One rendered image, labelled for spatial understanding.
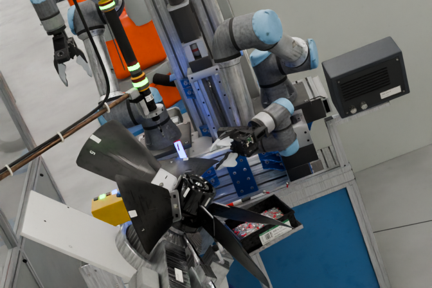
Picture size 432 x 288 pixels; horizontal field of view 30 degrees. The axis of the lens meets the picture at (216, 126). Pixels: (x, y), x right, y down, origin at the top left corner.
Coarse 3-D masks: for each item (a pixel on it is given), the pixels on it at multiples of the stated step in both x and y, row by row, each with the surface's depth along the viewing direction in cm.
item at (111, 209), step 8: (104, 200) 289; (112, 200) 287; (120, 200) 285; (96, 208) 285; (104, 208) 285; (112, 208) 285; (120, 208) 285; (96, 216) 285; (104, 216) 286; (112, 216) 286; (120, 216) 287; (128, 216) 287; (112, 224) 287
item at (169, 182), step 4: (160, 168) 244; (160, 172) 243; (164, 172) 243; (156, 176) 243; (160, 176) 243; (164, 176) 243; (168, 176) 243; (172, 176) 243; (152, 180) 242; (156, 180) 242; (160, 180) 242; (164, 180) 243; (168, 180) 243; (172, 180) 243; (176, 180) 243; (164, 184) 242; (168, 184) 242; (172, 184) 243; (168, 188) 242
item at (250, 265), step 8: (216, 224) 232; (216, 232) 235; (224, 232) 229; (224, 240) 233; (232, 240) 227; (224, 248) 237; (232, 248) 232; (240, 248) 222; (240, 256) 230; (248, 256) 214; (248, 264) 228; (256, 272) 226; (264, 280) 226
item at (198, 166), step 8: (168, 160) 273; (176, 160) 273; (184, 160) 272; (192, 160) 272; (200, 160) 271; (208, 160) 272; (216, 160) 273; (168, 168) 267; (176, 168) 265; (184, 168) 263; (192, 168) 261; (200, 168) 261; (176, 176) 259
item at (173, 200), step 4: (172, 192) 233; (176, 192) 235; (172, 196) 233; (176, 196) 235; (172, 200) 232; (176, 200) 235; (172, 204) 232; (172, 208) 232; (176, 208) 234; (180, 208) 236; (172, 212) 232; (176, 212) 234; (180, 212) 236; (180, 216) 236; (176, 220) 233
